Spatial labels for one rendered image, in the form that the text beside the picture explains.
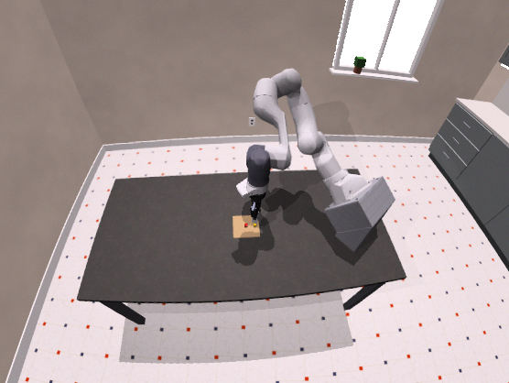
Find tan mat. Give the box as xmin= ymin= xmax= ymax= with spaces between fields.
xmin=233 ymin=215 xmax=260 ymax=238

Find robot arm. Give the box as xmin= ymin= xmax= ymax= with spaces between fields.
xmin=236 ymin=69 xmax=373 ymax=205

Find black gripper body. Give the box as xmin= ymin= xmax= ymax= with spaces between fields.
xmin=249 ymin=193 xmax=265 ymax=206

